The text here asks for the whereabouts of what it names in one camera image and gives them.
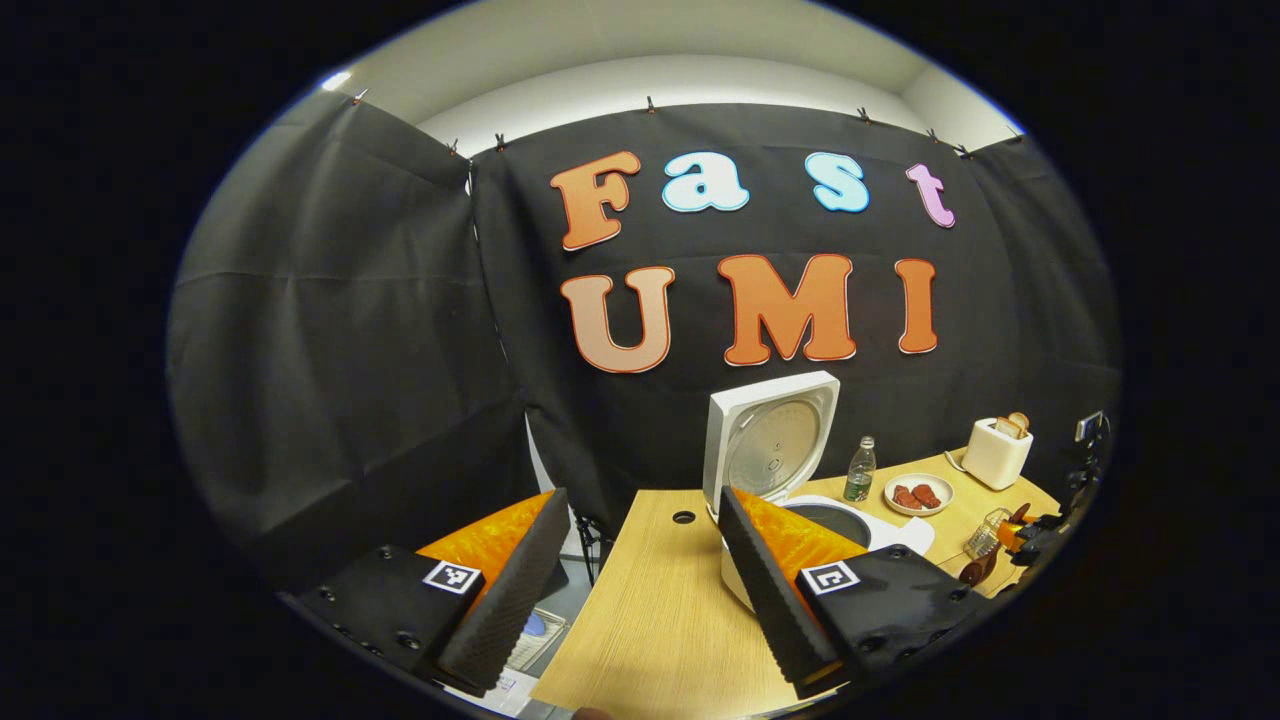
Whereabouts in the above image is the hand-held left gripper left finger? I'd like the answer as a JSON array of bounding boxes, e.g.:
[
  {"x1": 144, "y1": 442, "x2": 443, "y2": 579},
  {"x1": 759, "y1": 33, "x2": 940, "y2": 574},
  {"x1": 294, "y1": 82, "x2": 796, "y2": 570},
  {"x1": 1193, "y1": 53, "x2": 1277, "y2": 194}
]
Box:
[{"x1": 283, "y1": 488, "x2": 574, "y2": 699}]

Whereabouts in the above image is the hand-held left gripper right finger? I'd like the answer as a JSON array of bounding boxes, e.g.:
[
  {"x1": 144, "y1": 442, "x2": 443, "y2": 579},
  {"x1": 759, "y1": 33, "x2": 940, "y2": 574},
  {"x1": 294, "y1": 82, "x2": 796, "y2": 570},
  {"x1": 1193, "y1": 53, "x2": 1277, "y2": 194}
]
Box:
[{"x1": 716, "y1": 485, "x2": 1011, "y2": 701}]

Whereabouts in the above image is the white rice cooker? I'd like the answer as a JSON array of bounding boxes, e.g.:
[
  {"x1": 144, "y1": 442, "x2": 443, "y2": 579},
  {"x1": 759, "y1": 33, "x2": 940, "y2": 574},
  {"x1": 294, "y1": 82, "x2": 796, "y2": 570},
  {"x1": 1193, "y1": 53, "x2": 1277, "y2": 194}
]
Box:
[{"x1": 702, "y1": 371, "x2": 936, "y2": 613}]

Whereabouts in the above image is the white and blue box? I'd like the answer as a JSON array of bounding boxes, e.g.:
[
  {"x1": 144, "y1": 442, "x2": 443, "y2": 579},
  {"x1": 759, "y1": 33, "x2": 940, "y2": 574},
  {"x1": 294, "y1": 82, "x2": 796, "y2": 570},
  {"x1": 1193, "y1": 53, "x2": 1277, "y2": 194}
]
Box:
[{"x1": 500, "y1": 600, "x2": 571, "y2": 673}]

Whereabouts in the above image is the white toaster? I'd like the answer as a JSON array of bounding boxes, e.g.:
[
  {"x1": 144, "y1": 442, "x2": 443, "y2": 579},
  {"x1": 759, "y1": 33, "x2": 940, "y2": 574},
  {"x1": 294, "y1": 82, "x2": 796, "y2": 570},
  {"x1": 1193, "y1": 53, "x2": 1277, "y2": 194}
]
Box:
[{"x1": 962, "y1": 412, "x2": 1034, "y2": 491}]

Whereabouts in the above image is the black tripod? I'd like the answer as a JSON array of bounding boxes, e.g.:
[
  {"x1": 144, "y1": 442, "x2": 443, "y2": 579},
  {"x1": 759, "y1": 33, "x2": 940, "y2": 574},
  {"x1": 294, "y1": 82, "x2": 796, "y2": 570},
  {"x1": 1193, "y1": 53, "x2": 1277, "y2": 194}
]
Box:
[{"x1": 572, "y1": 512, "x2": 613, "y2": 589}]

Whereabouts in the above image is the white oval plate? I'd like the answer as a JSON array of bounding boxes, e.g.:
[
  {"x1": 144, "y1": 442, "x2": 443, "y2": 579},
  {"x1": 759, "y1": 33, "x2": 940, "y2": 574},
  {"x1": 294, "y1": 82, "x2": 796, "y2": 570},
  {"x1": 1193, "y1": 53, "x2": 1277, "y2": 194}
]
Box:
[{"x1": 884, "y1": 473, "x2": 955, "y2": 517}]

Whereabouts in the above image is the clear plastic water bottle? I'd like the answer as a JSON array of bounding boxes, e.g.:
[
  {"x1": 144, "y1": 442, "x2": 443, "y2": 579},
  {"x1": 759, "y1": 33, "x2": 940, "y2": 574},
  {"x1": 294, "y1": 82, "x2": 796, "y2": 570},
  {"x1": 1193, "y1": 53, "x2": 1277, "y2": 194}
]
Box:
[{"x1": 843, "y1": 436, "x2": 878, "y2": 503}]

